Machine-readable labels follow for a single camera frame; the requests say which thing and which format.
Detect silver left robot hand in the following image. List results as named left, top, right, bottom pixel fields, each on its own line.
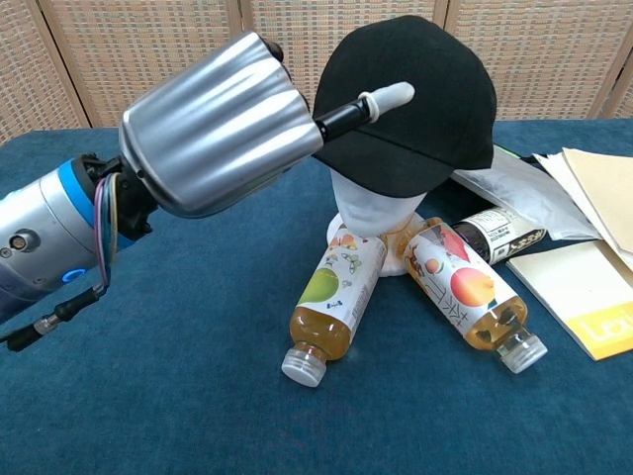
left=118, top=30, right=415, bottom=219

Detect black baseball cap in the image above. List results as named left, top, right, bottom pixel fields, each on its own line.
left=312, top=14, right=497, bottom=200

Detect white foam mannequin head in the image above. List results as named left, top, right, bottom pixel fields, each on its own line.
left=325, top=170, right=431, bottom=277

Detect woven wooden folding screen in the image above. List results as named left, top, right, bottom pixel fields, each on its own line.
left=0, top=0, right=633, bottom=147

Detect tea bottle green apple label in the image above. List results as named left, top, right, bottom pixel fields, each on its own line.
left=281, top=223, right=389, bottom=388

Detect tea bottle peach label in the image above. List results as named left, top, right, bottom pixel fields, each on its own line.
left=403, top=216, right=549, bottom=374

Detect blue felt table cover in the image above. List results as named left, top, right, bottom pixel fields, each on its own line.
left=0, top=118, right=633, bottom=475

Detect translucent white plastic bag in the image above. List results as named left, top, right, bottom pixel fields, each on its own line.
left=452, top=146, right=602, bottom=242

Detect white paper sheets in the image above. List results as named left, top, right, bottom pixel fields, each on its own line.
left=532, top=150, right=633, bottom=271

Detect white yellow notebook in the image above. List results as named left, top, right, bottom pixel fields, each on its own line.
left=505, top=240, right=633, bottom=362

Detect beige paper folder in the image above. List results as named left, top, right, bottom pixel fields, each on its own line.
left=562, top=146, right=633, bottom=254

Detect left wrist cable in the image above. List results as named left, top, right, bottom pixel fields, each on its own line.
left=0, top=172, right=123, bottom=353

